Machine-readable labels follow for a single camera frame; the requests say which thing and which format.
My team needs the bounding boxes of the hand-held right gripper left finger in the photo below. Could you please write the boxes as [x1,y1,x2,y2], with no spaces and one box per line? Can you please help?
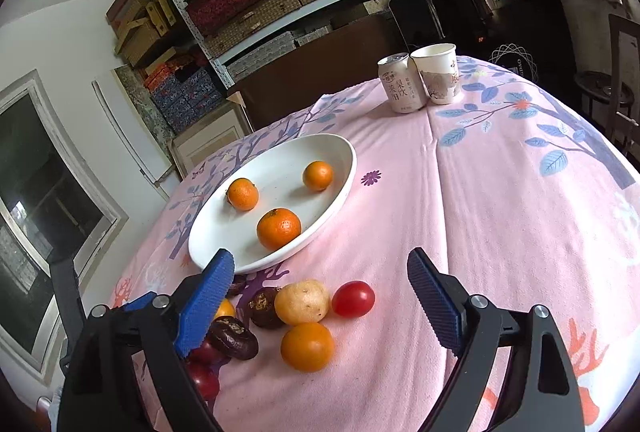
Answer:
[57,248,236,432]

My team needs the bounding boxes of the white framed window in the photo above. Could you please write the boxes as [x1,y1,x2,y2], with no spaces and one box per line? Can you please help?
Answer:
[0,70,128,373]

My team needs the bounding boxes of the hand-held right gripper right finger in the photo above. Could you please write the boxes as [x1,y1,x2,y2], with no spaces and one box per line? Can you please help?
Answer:
[406,247,586,432]

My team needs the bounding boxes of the marble patterned panel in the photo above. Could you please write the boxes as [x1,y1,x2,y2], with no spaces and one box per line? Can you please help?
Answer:
[114,65,173,148]

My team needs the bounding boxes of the stack of grey patterned boxes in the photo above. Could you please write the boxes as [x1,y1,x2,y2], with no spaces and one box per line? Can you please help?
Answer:
[231,26,333,82]

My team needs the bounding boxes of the black glossy screen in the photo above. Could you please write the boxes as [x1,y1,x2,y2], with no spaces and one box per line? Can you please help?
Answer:
[389,0,568,78]

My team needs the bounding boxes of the small round orange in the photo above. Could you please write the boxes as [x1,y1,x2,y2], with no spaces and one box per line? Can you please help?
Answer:
[302,161,334,192]

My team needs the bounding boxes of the stack of blue patterned boxes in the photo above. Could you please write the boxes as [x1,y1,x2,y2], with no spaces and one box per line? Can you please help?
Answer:
[145,62,226,133]

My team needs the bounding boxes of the light wooden picture frame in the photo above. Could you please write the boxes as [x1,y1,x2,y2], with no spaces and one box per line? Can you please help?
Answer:
[170,109,253,180]

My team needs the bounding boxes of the red cherry tomato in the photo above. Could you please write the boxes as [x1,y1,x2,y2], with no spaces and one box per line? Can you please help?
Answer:
[331,280,376,318]

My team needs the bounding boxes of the smooth round orange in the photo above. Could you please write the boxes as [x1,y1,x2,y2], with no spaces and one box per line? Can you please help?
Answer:
[280,322,335,373]

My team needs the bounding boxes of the white metal shelf rack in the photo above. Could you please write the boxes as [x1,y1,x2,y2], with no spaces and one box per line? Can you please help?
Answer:
[150,0,538,88]

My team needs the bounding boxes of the pink floral tablecloth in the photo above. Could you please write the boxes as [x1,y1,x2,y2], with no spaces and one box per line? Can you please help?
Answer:
[107,55,638,432]

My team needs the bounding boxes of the brown wooden cabinet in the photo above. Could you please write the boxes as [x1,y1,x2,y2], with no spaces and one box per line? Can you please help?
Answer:
[227,10,401,130]

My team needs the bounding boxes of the white board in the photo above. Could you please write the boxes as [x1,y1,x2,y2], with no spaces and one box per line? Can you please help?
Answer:
[91,71,173,185]

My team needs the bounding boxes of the white paper cup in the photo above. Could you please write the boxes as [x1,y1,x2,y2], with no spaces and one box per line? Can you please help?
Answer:
[410,43,460,106]

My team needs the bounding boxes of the orange with dark stem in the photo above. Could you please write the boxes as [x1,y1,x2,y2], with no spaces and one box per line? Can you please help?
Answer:
[226,177,260,212]

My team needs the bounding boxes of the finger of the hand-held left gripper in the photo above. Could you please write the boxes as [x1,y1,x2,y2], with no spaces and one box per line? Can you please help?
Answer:
[124,291,158,313]

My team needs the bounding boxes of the dark wooden chair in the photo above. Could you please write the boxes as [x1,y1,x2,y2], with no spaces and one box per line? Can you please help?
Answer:
[607,12,640,153]

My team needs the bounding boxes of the dark red plum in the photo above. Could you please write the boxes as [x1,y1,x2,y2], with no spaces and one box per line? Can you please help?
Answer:
[189,337,231,367]
[186,360,221,403]

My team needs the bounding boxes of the pale yellow round fruit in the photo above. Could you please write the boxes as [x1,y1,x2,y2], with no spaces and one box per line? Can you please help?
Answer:
[274,279,331,326]

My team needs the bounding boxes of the round dark side stand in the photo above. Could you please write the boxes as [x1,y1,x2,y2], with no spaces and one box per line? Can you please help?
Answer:
[574,70,621,123]

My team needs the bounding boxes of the white oval plate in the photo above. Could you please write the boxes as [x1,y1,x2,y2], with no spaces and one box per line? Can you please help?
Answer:
[188,133,358,275]

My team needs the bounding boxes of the white drink can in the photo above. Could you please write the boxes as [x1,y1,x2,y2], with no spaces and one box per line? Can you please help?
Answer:
[377,53,427,114]

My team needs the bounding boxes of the large orange with green stem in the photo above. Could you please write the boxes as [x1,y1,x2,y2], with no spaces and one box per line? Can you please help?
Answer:
[256,207,302,250]

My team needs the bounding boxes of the stack of yellow wooden boxes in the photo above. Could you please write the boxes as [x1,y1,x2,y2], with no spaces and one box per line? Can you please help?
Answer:
[106,0,177,69]

